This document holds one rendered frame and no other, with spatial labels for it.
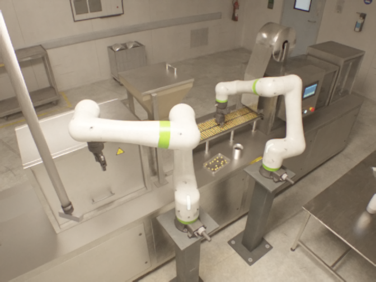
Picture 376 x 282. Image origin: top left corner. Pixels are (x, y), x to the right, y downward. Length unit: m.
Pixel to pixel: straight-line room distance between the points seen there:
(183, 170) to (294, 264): 1.54
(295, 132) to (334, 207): 0.66
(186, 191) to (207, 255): 1.22
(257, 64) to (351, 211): 1.32
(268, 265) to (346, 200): 0.86
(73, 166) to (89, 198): 0.28
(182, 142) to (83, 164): 0.68
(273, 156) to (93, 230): 1.20
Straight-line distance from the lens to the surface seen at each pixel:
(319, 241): 2.85
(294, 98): 1.80
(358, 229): 2.13
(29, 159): 1.52
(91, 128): 1.10
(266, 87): 1.69
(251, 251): 2.58
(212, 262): 2.50
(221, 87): 2.01
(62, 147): 1.52
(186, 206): 1.37
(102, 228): 1.77
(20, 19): 5.17
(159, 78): 1.68
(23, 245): 1.88
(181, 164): 1.41
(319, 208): 2.12
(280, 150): 1.75
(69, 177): 1.61
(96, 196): 1.76
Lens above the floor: 2.19
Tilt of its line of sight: 37 degrees down
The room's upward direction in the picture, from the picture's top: straight up
